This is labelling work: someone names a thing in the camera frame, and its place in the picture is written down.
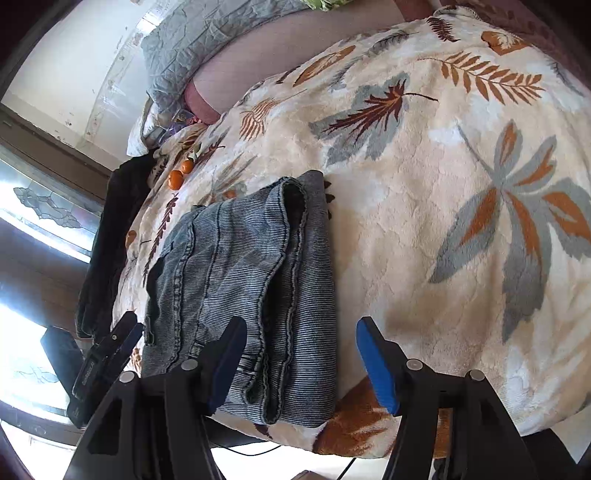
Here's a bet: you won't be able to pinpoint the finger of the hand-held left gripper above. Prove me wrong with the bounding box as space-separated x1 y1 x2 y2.
104 322 145 370
95 311 138 352

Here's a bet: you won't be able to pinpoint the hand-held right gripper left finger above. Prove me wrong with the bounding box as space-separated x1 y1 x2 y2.
62 316 249 480

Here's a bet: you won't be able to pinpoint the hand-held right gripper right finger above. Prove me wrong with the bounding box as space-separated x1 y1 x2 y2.
355 316 527 480

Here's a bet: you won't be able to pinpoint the blue denim pants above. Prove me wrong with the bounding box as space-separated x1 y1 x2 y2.
141 170 338 425

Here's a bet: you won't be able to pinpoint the dark cloth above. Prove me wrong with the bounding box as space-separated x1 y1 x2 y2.
75 154 155 340

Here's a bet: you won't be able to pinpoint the leaf print fleece blanket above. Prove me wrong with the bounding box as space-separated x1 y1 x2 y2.
111 4 591 460

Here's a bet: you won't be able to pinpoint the wooden framed glass window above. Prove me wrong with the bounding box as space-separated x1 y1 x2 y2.
0 104 114 448

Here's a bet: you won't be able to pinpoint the white pillow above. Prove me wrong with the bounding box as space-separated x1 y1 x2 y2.
127 99 162 157

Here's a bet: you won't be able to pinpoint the purple patterned cloth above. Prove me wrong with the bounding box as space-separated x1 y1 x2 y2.
159 111 199 144

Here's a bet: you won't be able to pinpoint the grey quilted pillow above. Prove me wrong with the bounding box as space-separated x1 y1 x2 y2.
141 0 315 114

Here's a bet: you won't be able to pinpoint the pale pink bolster cushion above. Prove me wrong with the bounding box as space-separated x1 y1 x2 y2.
184 0 411 125

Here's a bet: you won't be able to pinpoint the green checkered blanket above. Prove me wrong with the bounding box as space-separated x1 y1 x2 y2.
300 0 356 12

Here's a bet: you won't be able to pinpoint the black cable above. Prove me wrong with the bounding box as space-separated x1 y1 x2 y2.
215 440 282 457

